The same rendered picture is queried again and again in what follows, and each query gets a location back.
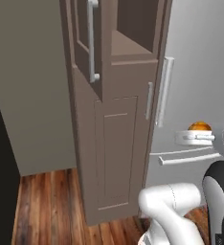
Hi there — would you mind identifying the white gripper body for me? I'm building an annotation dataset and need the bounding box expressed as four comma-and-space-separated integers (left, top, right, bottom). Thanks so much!
174, 129, 216, 147

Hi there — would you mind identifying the orange peach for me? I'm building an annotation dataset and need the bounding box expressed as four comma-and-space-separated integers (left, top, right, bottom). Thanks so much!
187, 121, 213, 132

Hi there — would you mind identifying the brown lower cabinet door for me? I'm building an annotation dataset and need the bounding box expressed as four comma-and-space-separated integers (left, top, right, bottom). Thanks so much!
93, 95, 140, 212

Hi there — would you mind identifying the brown cabinet door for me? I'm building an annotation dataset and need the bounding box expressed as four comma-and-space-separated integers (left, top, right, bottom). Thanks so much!
58, 0, 114, 103
93, 95, 140, 212

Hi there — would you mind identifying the tall brown cabinet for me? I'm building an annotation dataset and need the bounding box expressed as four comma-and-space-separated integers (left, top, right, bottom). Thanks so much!
58, 0, 174, 227

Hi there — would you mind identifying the brown upper cabinet door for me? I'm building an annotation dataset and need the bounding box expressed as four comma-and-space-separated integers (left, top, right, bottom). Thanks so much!
58, 0, 114, 103

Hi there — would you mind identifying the grey fridge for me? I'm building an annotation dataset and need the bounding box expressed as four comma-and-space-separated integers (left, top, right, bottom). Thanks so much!
142, 0, 224, 221

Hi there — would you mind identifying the black tall unit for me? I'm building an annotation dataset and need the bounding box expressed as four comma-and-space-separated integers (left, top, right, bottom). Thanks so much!
0, 76, 21, 245

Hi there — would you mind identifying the horizontal grey fridge handle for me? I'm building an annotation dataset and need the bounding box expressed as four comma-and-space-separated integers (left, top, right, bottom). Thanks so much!
157, 152, 223, 167

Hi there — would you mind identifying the vertical grey fridge handle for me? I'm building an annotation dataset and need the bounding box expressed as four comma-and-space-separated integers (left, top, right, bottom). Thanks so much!
154, 56, 175, 128

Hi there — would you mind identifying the short grey door handle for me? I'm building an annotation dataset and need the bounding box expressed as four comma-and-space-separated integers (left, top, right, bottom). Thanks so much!
144, 81, 154, 121

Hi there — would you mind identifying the long grey door handle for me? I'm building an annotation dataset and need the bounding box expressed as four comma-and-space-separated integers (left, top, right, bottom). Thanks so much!
86, 0, 101, 84

